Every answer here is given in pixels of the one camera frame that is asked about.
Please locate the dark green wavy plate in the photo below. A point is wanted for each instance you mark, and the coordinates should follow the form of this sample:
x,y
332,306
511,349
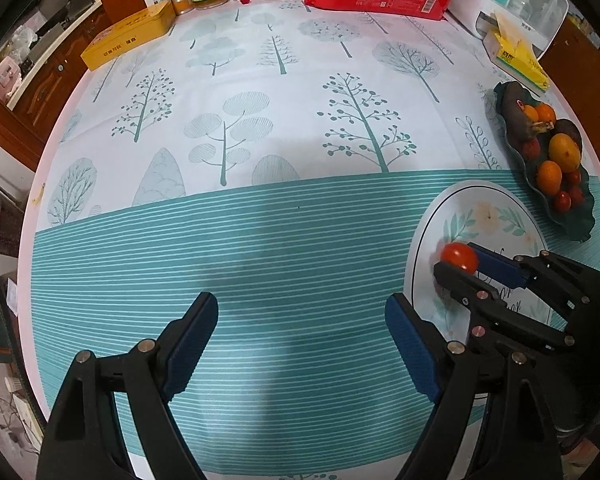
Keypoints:
x,y
575,225

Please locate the red cherry tomato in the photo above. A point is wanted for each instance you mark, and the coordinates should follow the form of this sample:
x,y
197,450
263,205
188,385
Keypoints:
x,y
577,195
459,257
562,201
532,149
573,178

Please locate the clear plastic storage box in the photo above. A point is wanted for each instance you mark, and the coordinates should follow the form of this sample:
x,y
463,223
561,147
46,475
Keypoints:
x,y
525,7

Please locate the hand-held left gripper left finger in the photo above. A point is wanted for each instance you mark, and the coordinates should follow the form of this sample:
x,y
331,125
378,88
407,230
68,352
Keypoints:
x,y
190,345

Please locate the small tangerine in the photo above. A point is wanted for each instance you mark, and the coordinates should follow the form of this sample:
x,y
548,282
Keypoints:
x,y
542,112
550,176

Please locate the yellow tissue box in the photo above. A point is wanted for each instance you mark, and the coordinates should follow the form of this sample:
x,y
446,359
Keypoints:
x,y
517,55

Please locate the white floral plate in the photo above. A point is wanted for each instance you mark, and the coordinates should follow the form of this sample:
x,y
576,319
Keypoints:
x,y
480,210

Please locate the tree print tablecloth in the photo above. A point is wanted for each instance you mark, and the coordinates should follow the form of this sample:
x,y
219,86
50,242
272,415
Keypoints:
x,y
280,260

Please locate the dark overripe banana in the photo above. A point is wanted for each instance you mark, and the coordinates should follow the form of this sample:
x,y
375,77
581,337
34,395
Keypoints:
x,y
515,110

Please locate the pink box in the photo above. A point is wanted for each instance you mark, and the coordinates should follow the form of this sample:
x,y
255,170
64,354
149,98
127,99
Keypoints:
x,y
2,76

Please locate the wooden sideboard cabinet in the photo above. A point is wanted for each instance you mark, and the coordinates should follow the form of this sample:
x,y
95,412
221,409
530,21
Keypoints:
x,y
30,110

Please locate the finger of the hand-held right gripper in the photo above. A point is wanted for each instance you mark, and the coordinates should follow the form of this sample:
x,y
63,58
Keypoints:
x,y
500,267
460,285

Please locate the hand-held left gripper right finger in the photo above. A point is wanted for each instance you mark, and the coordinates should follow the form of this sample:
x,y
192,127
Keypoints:
x,y
412,345

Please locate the yellow flat box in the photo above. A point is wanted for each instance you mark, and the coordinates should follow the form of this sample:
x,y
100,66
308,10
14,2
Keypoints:
x,y
130,35

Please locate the yellow-orange mango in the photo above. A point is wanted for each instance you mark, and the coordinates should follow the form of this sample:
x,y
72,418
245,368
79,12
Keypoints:
x,y
564,152

